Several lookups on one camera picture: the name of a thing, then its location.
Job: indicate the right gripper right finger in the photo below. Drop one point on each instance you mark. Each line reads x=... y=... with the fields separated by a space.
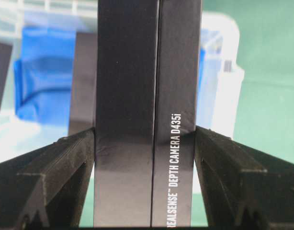
x=243 y=188

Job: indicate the green table cloth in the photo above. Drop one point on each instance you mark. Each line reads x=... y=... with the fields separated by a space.
x=265 y=112

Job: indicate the clear plastic storage case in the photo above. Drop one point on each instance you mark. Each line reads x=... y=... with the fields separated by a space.
x=220 y=78

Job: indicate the blue foam liner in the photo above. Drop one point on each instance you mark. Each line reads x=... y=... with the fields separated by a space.
x=43 y=77

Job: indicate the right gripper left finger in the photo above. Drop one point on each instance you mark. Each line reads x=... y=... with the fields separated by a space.
x=46 y=188

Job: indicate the black realsense box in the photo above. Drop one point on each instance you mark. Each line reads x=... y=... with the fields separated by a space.
x=143 y=175
x=83 y=94

